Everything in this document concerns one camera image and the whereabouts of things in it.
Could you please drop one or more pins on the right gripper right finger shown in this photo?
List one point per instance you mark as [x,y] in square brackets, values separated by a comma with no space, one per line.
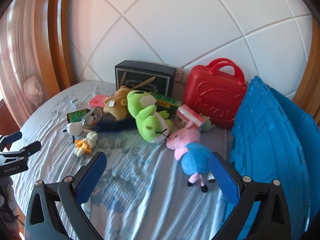
[272,220]

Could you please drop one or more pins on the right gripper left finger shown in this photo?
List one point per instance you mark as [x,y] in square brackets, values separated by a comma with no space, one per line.
[43,220]

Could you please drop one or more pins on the white dog plush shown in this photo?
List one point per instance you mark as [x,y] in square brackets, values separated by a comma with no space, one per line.
[86,125]

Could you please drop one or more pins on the pink curtain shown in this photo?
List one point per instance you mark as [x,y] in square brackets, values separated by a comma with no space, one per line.
[22,84]

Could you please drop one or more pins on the brown medicine bottle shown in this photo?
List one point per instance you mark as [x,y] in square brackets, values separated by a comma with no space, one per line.
[77,116]

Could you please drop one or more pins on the small white box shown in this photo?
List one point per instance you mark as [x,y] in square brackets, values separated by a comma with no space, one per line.
[76,104]

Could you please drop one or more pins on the grey striped bed sheet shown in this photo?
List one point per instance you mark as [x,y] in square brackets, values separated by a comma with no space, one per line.
[143,192]

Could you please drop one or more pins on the George pig blue plush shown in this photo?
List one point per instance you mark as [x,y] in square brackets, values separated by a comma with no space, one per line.
[191,153]

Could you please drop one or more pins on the pink tissue pack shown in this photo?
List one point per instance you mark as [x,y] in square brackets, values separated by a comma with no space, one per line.
[98,101]

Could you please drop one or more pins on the brown bear plush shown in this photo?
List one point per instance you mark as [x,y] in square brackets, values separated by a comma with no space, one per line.
[116,105]

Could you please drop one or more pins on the green frog plush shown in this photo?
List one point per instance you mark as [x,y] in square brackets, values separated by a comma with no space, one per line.
[153,126]

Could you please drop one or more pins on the red plastic suitcase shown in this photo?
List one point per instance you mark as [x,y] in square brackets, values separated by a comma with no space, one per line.
[216,91]

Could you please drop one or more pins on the red white tissue pack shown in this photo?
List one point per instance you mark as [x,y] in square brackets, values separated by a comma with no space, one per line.
[185,114]

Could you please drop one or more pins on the green box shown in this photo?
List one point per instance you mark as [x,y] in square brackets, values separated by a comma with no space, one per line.
[166,103]

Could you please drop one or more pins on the black gift box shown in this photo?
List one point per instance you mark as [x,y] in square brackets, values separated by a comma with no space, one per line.
[149,77]

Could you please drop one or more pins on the wooden bed frame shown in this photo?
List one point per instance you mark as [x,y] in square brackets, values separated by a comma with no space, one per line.
[52,45]

